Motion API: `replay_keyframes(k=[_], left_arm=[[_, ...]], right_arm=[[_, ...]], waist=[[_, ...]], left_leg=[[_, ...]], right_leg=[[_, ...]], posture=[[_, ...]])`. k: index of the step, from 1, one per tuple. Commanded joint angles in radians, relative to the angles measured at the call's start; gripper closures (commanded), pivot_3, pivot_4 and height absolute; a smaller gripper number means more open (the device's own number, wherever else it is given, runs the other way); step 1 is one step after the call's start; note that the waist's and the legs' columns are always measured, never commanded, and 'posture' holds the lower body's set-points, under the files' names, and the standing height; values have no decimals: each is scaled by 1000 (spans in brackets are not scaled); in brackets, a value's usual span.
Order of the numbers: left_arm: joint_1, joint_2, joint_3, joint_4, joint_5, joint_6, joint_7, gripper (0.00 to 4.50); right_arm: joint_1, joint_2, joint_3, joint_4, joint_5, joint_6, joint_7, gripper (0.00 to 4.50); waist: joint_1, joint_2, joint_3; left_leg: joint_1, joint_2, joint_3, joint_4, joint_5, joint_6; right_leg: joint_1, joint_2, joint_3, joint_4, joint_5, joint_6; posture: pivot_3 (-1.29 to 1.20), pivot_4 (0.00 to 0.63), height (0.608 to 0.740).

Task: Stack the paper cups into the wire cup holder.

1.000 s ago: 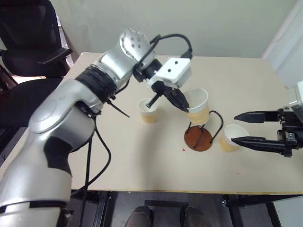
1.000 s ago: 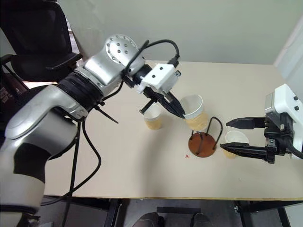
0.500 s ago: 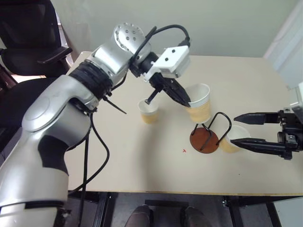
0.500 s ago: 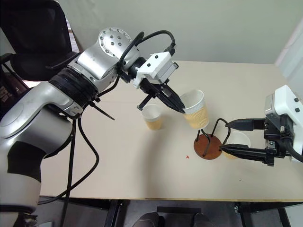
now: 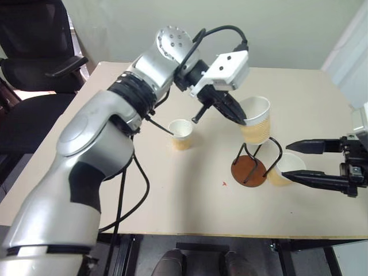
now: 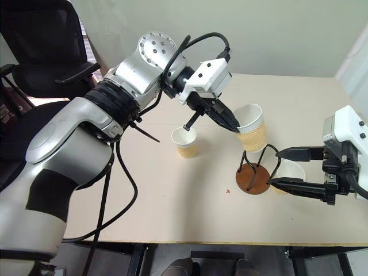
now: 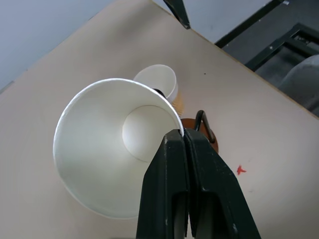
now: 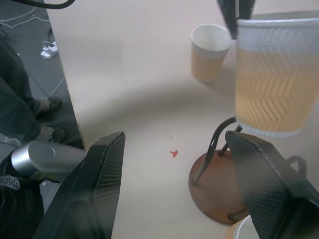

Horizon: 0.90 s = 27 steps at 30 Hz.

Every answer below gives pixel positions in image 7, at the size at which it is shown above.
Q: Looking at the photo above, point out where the white paper cup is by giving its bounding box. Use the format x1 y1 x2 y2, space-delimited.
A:
133 64 186 117
52 78 185 220

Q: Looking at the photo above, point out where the black metal frame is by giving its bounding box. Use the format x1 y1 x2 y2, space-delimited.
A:
215 0 319 73

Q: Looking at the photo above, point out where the grey rounded object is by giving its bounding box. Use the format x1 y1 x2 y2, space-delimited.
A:
277 54 319 112

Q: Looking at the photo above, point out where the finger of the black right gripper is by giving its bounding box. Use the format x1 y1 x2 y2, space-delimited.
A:
163 0 191 30

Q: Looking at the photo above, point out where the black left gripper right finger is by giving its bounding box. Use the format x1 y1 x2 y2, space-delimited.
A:
184 128 262 239

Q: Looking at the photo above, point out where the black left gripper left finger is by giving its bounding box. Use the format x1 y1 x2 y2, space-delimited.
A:
136 128 190 239

